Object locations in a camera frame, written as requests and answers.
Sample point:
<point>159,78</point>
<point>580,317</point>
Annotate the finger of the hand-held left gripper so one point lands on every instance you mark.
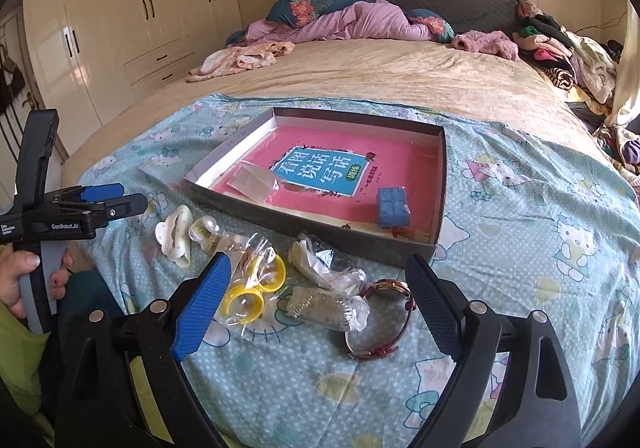
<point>102,193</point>
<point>125,208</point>

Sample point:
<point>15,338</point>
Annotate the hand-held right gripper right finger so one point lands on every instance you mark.
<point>430,308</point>

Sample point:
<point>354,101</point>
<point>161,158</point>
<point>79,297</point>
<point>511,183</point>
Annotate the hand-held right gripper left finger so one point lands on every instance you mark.
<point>202,308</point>

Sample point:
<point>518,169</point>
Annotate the white hair clip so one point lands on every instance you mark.
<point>172,240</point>

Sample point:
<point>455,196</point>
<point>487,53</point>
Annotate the small clear plastic bag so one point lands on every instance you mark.
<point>232,243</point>

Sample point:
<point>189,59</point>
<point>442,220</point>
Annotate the small clear hair clip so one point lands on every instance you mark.
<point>204,230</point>

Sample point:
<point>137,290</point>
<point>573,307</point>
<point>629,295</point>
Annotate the bag of yellow rings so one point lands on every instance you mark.
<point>277,274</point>

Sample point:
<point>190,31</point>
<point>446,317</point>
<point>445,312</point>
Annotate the clear bag with gold item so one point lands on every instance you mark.
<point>320,308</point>

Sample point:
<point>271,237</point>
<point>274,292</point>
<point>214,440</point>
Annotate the clear jewelry bag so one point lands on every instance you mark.
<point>325,263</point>

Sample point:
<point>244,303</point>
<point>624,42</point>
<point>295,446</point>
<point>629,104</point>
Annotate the grey cardboard box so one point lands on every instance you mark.
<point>310,238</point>

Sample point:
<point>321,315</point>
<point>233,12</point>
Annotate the person's left hand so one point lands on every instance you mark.
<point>20,263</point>

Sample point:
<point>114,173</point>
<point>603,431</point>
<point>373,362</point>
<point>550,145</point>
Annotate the person's dark trousers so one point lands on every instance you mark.
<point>85,290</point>

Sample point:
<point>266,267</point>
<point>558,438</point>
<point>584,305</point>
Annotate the blue cartoon cat blanket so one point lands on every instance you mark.
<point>500,253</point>

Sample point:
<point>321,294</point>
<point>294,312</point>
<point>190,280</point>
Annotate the small blue block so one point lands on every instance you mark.
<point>394,208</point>

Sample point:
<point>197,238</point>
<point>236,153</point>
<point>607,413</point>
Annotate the clear bag with white card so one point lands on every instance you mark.
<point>252,183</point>

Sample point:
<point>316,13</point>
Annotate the person's green garment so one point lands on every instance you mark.
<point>15,368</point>

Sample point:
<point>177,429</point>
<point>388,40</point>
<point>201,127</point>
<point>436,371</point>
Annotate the dark hanging bag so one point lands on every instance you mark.
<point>11,75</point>

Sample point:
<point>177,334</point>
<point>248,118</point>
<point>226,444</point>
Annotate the peach patterned garment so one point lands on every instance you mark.
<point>235,60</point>

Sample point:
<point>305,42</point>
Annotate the cream wardrobe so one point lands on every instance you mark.
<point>125,3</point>

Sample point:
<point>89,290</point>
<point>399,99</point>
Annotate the pink book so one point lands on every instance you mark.
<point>310,143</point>

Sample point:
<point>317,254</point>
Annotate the beige bedspread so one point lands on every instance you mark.
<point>375,73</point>

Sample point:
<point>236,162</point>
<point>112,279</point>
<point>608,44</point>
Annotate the pink fuzzy garment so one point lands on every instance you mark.
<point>485,44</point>

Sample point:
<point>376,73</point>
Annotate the pile of mixed clothes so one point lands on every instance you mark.
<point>575,58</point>

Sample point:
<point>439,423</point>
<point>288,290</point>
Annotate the pink quilt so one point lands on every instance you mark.
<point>360,23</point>

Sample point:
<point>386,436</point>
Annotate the cream curtain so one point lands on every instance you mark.
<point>625,88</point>

